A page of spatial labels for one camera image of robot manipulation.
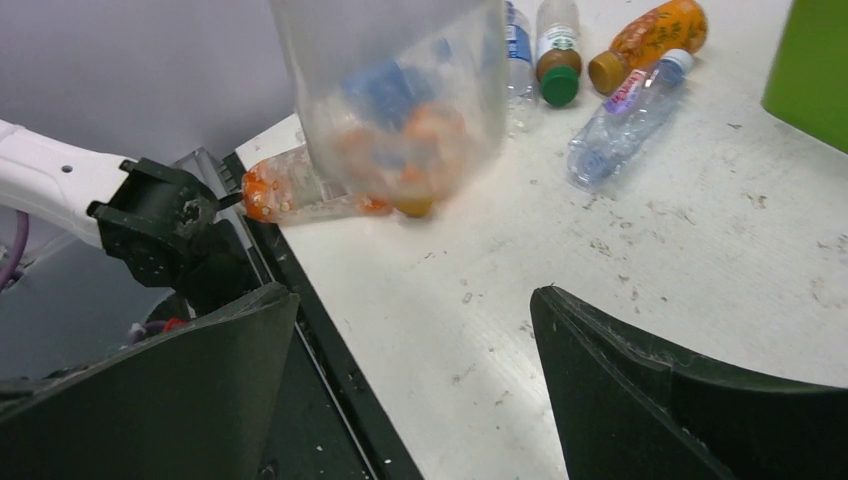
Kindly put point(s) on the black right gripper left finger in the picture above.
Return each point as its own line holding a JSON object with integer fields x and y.
{"x": 159, "y": 397}

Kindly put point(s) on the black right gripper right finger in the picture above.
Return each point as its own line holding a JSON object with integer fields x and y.
{"x": 631, "y": 405}

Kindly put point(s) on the small orange juice bottle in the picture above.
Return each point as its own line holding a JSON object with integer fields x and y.
{"x": 677, "y": 24}

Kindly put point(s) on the small orange label bottle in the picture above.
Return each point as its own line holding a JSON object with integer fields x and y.
{"x": 418, "y": 207}

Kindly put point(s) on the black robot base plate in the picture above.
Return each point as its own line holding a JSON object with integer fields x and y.
{"x": 327, "y": 423}

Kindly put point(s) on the coffee bottle green cap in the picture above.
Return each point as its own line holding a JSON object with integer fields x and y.
{"x": 558, "y": 61}

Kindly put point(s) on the clear jar silver lid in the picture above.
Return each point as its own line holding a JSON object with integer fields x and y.
{"x": 402, "y": 99}

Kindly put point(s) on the green plastic bin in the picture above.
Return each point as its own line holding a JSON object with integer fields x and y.
{"x": 807, "y": 83}

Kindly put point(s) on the flat orange label bottle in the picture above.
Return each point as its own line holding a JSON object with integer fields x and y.
{"x": 287, "y": 189}

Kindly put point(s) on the blue label water bottle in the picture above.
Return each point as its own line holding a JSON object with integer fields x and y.
{"x": 521, "y": 77}

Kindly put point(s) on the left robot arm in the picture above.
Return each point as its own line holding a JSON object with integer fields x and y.
{"x": 157, "y": 219}

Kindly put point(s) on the crushed purple label clear bottle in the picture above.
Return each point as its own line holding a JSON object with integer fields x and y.
{"x": 646, "y": 99}

